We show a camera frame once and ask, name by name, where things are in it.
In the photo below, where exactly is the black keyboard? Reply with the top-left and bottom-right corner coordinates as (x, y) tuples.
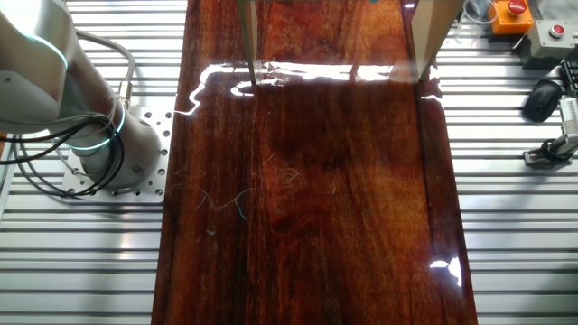
(561, 60), (578, 98)

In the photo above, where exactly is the grey box with red button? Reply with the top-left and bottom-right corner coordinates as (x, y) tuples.
(527, 18), (578, 60)

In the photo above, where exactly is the beige shelf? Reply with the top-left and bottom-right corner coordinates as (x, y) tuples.
(237, 0), (466, 86)

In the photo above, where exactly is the black cable bundle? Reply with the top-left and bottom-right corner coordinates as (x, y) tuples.
(0, 111), (127, 198)

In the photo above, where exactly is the red-brown wooden board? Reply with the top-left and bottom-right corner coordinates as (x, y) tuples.
(151, 0), (479, 325)

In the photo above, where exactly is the grey cable with metal connector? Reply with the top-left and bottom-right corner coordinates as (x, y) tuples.
(74, 29), (137, 110)

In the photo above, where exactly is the black computer mouse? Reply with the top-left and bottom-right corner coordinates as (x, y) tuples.
(522, 79), (564, 123)

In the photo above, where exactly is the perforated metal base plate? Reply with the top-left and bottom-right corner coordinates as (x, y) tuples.
(61, 107), (175, 205)

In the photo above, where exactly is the silver finned camera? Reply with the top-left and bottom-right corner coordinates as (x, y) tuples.
(558, 96), (578, 157)

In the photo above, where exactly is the orange emergency stop box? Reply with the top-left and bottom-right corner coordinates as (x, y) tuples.
(488, 0), (535, 36)

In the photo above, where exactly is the black metal clamp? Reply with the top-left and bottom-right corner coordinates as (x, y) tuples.
(523, 135), (578, 171)

